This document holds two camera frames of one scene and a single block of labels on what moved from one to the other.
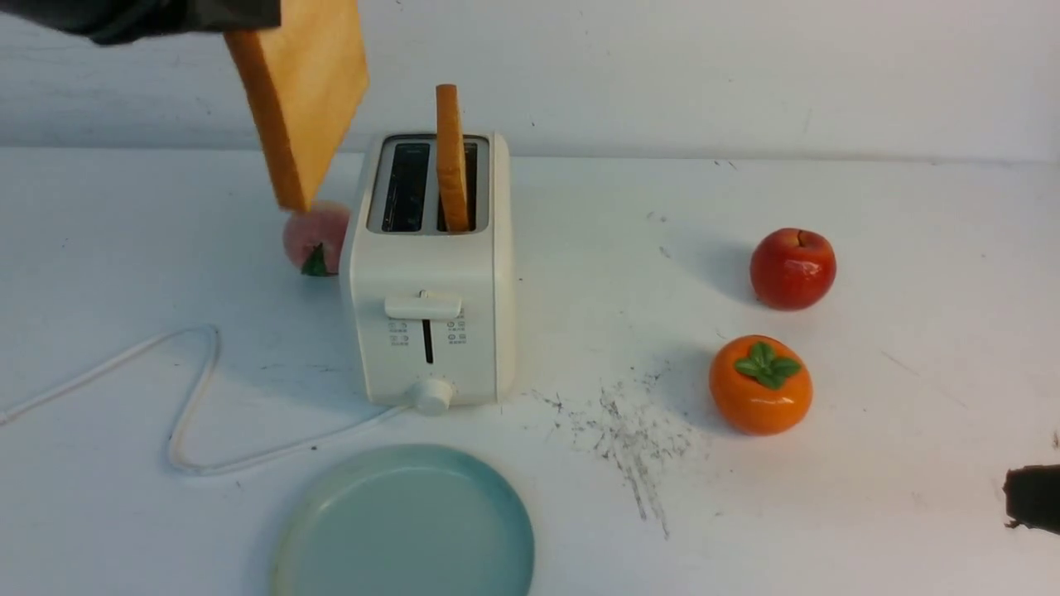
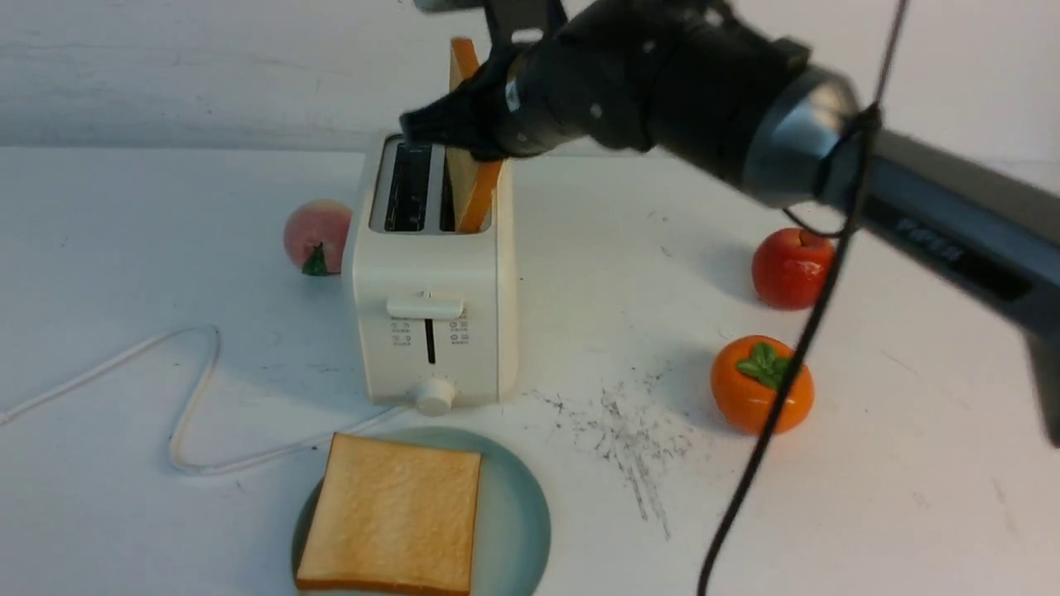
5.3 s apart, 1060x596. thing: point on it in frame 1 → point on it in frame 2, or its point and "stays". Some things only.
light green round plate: [405, 520] → [513, 531]
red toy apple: [792, 269] stays
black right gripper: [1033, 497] → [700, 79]
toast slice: [307, 78] → [392, 516]
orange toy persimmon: [760, 386] stays
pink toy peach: [315, 240] stays
